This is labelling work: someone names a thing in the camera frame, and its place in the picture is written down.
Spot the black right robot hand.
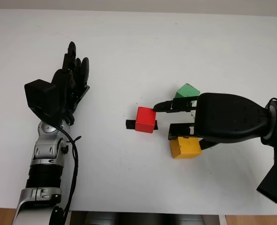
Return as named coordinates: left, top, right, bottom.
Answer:
left=153, top=92, right=270, bottom=150

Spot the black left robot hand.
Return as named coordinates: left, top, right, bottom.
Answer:
left=51, top=41, right=91, bottom=124

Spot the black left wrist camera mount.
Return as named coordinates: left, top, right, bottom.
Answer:
left=24, top=79, right=59, bottom=122

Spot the dark grey robot torso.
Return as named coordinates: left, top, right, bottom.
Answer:
left=69, top=210, right=220, bottom=225

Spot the black tape strip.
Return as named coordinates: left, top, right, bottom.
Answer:
left=125, top=119, right=158, bottom=130

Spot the yellow wooden block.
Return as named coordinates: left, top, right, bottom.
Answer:
left=169, top=136, right=202, bottom=159

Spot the green wooden block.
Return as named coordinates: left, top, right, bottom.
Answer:
left=174, top=83, right=200, bottom=100

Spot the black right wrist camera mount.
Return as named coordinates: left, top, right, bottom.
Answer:
left=256, top=98, right=277, bottom=204

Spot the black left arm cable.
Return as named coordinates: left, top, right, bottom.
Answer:
left=55, top=126, right=82, bottom=225

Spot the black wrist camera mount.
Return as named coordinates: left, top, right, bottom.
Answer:
left=256, top=98, right=277, bottom=204
left=24, top=79, right=59, bottom=122

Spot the red wooden block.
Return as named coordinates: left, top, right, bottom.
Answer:
left=134, top=106, right=157, bottom=134

